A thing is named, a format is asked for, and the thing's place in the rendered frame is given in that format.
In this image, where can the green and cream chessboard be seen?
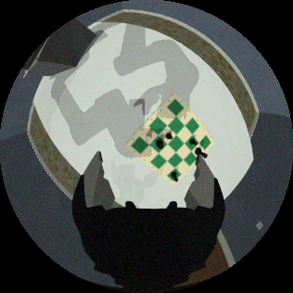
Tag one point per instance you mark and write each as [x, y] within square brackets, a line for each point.
[174, 116]

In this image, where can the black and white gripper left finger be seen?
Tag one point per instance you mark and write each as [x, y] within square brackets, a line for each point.
[92, 196]

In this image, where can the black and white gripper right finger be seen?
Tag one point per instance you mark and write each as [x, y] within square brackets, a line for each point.
[205, 196]

